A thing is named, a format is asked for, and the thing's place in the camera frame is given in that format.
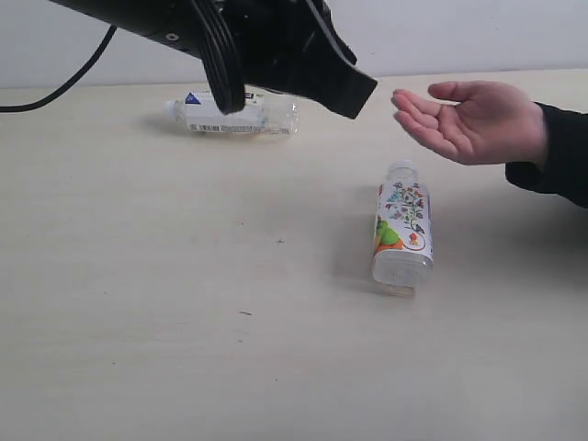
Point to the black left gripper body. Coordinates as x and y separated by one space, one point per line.
280 46

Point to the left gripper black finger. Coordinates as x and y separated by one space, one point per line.
344 90

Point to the square bottle floral label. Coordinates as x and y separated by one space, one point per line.
402 256

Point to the dark grey Piper robot arm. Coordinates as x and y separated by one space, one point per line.
162 21

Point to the clear bottle blue white label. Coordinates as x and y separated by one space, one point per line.
263 113

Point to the person's open bare hand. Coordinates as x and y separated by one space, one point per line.
475 123

